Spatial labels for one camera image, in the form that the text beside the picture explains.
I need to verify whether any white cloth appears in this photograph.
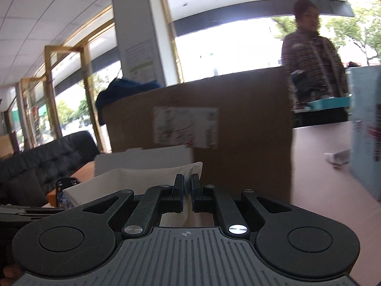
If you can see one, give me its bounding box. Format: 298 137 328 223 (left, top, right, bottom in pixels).
64 162 210 227

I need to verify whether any white corrugated plastic bin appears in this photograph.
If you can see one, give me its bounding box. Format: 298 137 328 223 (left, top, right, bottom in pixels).
94 145 194 176

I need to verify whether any large brown cardboard box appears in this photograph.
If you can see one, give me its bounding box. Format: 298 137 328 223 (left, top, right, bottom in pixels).
102 67 292 201

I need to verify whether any orange box black ribbon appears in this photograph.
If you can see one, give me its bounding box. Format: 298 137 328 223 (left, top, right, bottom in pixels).
47 178 80 209

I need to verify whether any blue cloth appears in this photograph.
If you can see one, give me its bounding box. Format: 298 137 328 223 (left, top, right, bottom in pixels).
95 77 162 126

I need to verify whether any black leather sofa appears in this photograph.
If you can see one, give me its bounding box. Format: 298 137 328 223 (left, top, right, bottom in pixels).
1 131 100 207

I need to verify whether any crumpled white paper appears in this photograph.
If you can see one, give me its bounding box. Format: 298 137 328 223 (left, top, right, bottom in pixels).
324 149 351 167

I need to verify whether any person's handheld black gripper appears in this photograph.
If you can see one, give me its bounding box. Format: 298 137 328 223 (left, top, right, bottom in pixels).
291 70 312 103

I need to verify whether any teal flat box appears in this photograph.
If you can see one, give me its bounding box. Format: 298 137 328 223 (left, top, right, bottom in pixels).
307 96 351 111

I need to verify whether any person in plaid jacket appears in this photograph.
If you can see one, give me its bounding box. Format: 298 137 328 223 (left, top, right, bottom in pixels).
281 0 349 127

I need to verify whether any light blue printed box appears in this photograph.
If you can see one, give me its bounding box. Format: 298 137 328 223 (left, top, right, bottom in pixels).
348 65 381 201

